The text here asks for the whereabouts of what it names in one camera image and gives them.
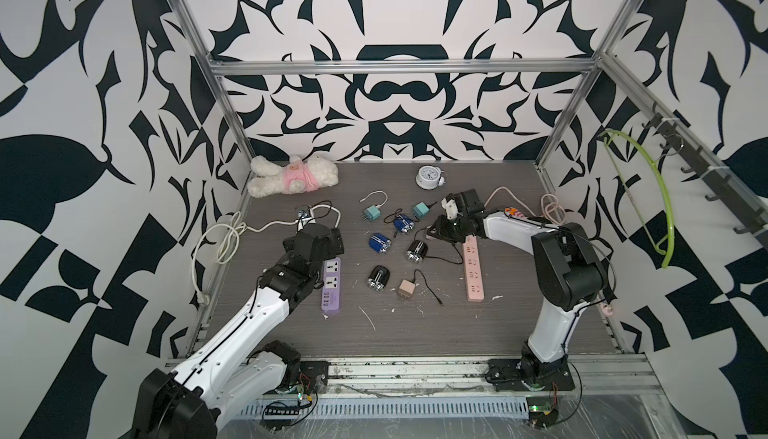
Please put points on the green plastic hanger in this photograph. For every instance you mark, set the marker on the green plastic hanger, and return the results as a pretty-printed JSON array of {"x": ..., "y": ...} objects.
[{"x": 642, "y": 199}]

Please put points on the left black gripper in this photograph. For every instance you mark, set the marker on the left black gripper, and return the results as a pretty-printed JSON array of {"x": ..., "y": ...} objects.
[{"x": 333, "y": 239}]

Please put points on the purple power strip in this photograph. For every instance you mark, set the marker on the purple power strip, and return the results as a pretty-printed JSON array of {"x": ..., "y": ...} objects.
[{"x": 331, "y": 291}]

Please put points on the black wall hook rack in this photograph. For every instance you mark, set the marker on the black wall hook rack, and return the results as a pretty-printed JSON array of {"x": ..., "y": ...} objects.
[{"x": 701, "y": 162}]

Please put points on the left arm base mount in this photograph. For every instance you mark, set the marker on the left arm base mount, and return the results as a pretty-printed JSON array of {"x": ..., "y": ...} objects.
[{"x": 309, "y": 375}]

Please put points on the pink power strip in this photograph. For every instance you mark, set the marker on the pink power strip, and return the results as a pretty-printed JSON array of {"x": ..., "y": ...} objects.
[{"x": 473, "y": 272}]

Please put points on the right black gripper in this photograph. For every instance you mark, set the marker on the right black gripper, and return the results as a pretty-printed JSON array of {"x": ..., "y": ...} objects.
[{"x": 440, "y": 231}]

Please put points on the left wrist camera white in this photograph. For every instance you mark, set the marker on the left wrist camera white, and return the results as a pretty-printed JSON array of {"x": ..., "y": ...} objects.
[{"x": 305, "y": 216}]

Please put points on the aluminium frame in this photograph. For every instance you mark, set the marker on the aluminium frame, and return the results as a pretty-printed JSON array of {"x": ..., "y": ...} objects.
[{"x": 509, "y": 97}]

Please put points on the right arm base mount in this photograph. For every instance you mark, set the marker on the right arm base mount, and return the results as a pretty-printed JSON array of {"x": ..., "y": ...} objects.
[{"x": 529, "y": 373}]

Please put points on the teal usb charger plug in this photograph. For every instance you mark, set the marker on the teal usb charger plug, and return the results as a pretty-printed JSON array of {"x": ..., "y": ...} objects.
[{"x": 421, "y": 210}]

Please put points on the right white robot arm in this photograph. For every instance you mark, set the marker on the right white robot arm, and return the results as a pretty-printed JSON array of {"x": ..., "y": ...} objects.
[{"x": 569, "y": 273}]

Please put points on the blue electric shaver white stripes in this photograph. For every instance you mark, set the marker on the blue electric shaver white stripes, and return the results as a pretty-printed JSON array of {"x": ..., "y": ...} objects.
[{"x": 379, "y": 243}]

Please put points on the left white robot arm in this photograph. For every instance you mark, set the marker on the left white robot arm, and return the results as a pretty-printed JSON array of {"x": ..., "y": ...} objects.
[{"x": 199, "y": 396}]

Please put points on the white plush toy pink outfit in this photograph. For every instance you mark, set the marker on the white plush toy pink outfit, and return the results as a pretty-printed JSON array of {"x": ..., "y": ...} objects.
[{"x": 297, "y": 177}]

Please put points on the small white alarm clock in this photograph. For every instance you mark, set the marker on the small white alarm clock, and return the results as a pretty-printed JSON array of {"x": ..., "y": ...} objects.
[{"x": 429, "y": 177}]

